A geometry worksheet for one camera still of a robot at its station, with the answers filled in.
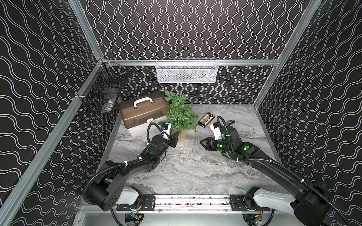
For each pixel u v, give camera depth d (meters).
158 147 0.65
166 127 0.72
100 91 0.93
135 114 0.90
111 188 0.43
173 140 0.75
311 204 0.38
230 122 1.08
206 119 1.07
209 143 0.68
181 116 0.77
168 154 0.93
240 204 0.74
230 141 0.58
